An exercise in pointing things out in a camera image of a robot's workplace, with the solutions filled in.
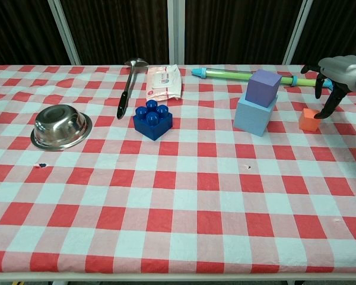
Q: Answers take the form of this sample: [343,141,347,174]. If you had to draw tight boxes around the green blue water squirt toy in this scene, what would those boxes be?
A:
[191,66,335,90]

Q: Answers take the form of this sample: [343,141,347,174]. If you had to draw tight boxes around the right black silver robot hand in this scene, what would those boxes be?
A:
[300,55,356,119]

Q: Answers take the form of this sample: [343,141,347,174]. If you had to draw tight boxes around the dark blue building block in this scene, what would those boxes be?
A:
[132,100,173,141]

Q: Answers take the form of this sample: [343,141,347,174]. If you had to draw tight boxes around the red white checkered tablecloth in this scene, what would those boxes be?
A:
[0,64,356,274]

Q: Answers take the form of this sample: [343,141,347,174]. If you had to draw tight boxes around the steel ladle black handle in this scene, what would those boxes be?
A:
[116,58,150,120]

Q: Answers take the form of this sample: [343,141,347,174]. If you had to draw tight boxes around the purple foam cube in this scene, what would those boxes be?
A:
[244,69,282,108]

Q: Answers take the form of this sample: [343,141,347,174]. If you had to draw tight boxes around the pink white wet wipes pack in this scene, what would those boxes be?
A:
[145,64,183,102]

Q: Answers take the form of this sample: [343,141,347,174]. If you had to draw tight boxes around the small orange foam cube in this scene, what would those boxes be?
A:
[298,108,322,132]

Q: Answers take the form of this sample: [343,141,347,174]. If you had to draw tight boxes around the large light blue foam cube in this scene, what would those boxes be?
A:
[233,94,279,137]

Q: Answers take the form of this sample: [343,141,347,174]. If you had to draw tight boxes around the stainless steel bowl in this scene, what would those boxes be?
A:
[30,103,93,151]

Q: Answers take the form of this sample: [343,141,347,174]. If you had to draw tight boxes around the white metal frame post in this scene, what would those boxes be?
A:
[47,0,81,65]
[167,0,186,65]
[282,0,314,65]

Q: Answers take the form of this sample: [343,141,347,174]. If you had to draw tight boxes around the white table frame edge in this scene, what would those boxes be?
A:
[0,271,356,285]

